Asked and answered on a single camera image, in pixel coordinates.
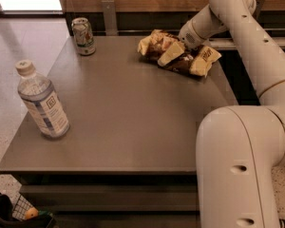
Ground grey drawer cabinet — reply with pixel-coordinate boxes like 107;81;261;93
0;36;236;228

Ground left metal wall bracket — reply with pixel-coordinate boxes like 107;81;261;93
102;0;118;36

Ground green white soda can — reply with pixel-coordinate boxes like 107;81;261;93
71;17;96;56

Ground orange fruit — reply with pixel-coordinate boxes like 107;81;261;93
25;207;39;219

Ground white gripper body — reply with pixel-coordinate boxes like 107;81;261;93
178;21;204;49

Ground clear plastic water bottle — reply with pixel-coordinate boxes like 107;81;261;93
15;60;70;139

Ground right metal wall bracket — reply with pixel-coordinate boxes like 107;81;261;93
254;0;265;20

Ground black white striped object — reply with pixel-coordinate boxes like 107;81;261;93
279;219;285;228

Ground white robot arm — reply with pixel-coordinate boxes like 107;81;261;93
179;0;285;228

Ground metal wall bracket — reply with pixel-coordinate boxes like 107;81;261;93
254;0;265;20
102;0;118;36

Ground brown chip bag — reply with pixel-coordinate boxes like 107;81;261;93
138;29;221;77

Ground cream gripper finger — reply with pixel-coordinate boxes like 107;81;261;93
158;41;185;67

